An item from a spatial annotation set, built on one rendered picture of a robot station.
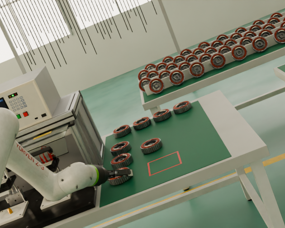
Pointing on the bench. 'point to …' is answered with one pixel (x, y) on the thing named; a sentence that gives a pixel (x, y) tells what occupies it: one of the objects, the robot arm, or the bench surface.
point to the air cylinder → (15, 197)
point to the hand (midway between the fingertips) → (119, 175)
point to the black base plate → (69, 208)
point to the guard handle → (42, 151)
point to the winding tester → (29, 97)
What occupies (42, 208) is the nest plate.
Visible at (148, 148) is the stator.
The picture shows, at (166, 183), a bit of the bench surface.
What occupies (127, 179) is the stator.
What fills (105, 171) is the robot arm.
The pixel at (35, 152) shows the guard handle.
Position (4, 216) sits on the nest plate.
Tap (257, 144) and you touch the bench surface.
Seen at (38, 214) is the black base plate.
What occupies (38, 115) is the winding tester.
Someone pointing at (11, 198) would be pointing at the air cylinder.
